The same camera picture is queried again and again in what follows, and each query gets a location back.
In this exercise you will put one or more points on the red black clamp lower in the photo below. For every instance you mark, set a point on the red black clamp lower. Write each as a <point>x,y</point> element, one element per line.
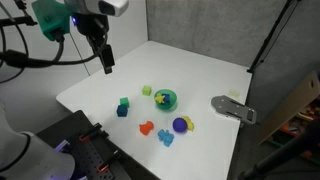
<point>106,164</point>

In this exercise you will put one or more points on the red black clamp upper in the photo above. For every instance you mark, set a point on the red black clamp upper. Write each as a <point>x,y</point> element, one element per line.
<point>94,131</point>

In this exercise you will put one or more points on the grey metal clamp plate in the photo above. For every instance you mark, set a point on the grey metal clamp plate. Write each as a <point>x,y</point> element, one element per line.
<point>229,107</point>

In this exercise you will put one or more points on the purple spiky ball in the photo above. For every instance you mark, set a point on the purple spiky ball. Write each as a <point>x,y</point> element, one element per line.
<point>179,125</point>

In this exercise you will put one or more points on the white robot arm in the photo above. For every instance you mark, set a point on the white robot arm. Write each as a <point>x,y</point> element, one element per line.
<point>24,156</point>

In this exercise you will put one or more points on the green bowl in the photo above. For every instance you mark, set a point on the green bowl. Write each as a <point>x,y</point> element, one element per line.
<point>173,100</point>

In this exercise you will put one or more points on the dark blue toy in bowl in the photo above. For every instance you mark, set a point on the dark blue toy in bowl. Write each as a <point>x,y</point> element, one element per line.
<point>166,98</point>

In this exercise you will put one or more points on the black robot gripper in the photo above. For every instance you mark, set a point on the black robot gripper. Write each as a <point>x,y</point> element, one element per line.
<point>95,27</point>

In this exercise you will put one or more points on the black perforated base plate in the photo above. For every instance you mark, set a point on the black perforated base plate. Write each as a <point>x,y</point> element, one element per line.
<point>89,154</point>

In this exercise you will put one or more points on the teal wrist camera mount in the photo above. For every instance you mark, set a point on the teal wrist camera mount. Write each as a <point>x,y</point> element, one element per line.
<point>52,16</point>

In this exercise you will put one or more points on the light blue rubber toy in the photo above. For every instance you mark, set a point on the light blue rubber toy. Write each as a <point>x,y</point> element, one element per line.
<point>166,137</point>

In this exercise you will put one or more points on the red black clamp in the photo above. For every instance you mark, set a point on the red black clamp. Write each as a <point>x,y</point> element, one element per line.
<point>106,164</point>
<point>94,131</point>

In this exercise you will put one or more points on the yellow rubber duck toy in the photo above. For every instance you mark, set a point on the yellow rubber duck toy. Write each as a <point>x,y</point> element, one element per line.
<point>190,124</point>

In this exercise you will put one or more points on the orange rubber toy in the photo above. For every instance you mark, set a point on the orange rubber toy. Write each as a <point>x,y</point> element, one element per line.
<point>146,128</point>

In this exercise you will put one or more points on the light green foam cube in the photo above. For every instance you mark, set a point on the light green foam cube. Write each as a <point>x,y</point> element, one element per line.
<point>146,90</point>

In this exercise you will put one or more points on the colourful toy shelf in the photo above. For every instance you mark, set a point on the colourful toy shelf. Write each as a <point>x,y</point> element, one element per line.
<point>296,125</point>

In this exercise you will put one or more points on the black tripod stand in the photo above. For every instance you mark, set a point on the black tripod stand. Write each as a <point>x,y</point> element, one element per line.
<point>280,23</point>

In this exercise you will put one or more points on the wooden board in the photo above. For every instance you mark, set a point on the wooden board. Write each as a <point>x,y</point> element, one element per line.
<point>301,96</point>

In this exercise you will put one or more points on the dark blue foam cube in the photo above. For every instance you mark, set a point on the dark blue foam cube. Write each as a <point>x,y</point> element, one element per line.
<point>122,111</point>

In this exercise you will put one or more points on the black tripod leg foreground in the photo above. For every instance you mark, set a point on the black tripod leg foreground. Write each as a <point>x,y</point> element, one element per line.
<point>306,141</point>

